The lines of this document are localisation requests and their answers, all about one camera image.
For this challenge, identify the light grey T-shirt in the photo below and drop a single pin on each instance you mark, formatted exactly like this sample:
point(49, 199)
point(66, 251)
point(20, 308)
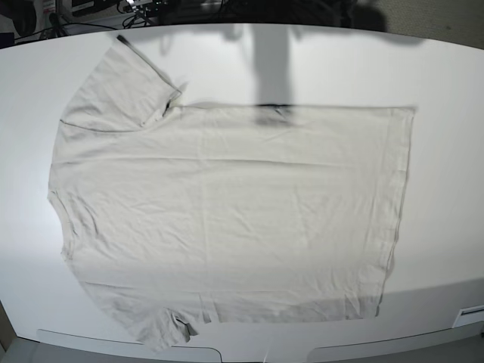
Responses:
point(174, 216)

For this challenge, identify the black tripod stand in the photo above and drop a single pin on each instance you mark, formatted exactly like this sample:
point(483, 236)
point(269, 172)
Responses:
point(57, 29)

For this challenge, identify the white label sticker on table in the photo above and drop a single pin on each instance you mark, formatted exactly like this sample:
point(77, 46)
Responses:
point(469, 316)

